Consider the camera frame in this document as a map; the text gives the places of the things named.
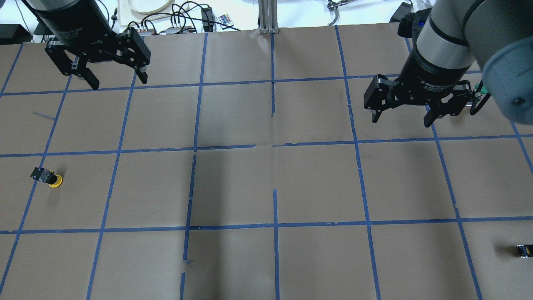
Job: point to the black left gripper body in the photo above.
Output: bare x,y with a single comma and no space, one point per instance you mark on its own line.
79,30

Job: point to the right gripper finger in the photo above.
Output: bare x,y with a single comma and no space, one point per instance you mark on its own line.
434,112
375,115

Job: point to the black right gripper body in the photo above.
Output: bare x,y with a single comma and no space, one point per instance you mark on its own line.
431,75

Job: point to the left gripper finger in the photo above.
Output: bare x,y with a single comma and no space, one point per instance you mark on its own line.
81,70
141,72

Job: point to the yellow push button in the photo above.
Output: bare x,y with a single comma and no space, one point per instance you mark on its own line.
46,176

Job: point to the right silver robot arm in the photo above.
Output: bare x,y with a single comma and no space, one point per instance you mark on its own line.
466,52

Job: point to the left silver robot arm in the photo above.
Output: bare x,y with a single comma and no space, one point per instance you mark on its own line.
82,35

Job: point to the white plate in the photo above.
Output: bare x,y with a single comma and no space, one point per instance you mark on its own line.
146,7

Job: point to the black power adapter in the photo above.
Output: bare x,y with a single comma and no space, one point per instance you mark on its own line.
403,10

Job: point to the small remote control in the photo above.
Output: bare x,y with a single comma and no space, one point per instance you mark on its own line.
225,20

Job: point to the aluminium frame post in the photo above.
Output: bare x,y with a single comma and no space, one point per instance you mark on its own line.
268,17

